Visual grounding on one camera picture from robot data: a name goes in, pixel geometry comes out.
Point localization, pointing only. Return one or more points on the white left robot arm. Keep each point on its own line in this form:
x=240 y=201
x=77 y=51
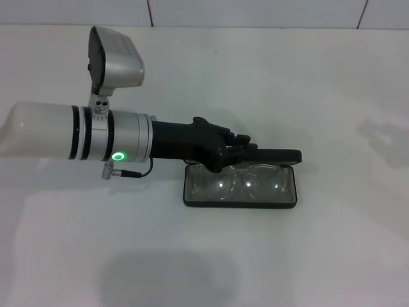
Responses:
x=48 y=131

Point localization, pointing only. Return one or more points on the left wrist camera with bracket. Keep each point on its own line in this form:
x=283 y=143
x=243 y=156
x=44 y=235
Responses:
x=118 y=64

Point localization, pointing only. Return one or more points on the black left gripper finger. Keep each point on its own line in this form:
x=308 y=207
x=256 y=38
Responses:
x=238 y=140
x=236 y=153

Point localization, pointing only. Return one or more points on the black glasses case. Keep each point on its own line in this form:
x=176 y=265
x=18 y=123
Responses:
x=271 y=156

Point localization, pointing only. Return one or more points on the clear white glasses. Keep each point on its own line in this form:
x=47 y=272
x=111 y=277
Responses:
x=255 y=179

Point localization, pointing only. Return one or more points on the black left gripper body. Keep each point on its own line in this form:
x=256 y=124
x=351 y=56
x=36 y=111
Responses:
x=179 y=140

